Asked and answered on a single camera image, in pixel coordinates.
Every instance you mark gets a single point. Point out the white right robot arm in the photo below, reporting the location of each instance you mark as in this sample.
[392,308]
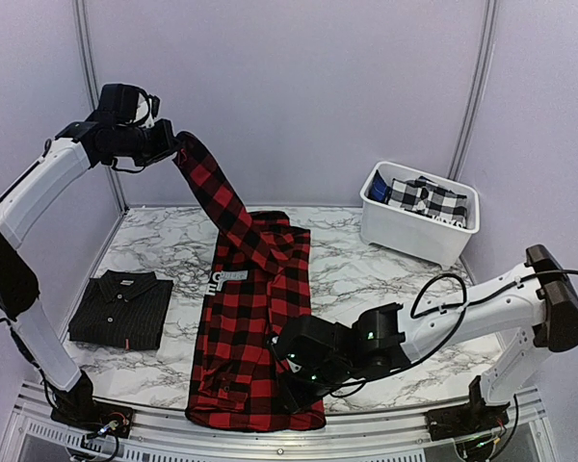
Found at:
[536,299]

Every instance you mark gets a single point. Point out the left wall corner profile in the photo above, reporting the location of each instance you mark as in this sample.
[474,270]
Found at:
[93,90]

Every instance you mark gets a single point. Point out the right wall corner profile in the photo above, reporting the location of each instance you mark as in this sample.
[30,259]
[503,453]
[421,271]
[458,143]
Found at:
[477,88]

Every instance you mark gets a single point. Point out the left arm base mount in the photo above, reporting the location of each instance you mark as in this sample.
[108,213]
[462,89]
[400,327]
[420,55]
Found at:
[104,428]

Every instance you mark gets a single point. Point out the white plastic bin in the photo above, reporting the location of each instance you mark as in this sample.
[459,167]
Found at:
[421,235]

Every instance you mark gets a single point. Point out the black pinstripe folded shirt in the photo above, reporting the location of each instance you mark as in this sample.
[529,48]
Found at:
[124,310]

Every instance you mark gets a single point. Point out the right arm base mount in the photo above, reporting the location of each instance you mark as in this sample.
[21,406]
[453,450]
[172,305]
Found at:
[475,432]

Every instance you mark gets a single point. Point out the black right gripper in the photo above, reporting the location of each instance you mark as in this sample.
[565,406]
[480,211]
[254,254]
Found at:
[297,399]

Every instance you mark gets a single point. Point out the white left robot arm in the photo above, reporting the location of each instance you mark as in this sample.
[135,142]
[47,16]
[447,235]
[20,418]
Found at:
[72,153]

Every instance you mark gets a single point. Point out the wall corner profile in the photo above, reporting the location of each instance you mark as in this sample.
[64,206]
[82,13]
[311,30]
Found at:
[93,90]
[477,88]

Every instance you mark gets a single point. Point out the red black plaid shirt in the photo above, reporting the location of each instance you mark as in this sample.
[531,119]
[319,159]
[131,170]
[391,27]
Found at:
[258,281]

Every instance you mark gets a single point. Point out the aluminium front frame rail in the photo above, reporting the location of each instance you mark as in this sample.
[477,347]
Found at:
[164,434]

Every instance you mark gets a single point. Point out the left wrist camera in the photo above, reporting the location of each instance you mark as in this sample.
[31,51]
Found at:
[122,104]

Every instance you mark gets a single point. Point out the blue folded garment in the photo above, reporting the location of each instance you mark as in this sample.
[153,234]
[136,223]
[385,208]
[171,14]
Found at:
[379,190]

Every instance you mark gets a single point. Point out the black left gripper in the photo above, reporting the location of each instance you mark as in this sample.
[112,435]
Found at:
[166,144]

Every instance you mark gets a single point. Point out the black white plaid shirt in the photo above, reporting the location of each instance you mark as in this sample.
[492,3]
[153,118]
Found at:
[428,199]

